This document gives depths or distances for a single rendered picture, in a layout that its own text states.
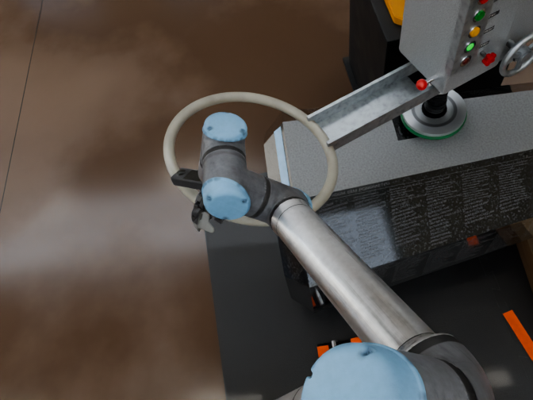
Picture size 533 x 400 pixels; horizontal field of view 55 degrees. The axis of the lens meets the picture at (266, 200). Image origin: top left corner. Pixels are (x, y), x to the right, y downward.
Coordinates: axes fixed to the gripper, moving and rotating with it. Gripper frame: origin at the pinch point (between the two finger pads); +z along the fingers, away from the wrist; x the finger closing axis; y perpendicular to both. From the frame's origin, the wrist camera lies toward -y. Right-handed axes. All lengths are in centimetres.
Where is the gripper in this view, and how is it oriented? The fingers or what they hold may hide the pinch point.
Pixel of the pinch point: (202, 220)
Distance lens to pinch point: 134.3
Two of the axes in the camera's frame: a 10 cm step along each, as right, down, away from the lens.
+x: 5.2, -6.2, 5.9
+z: -1.8, 6.0, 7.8
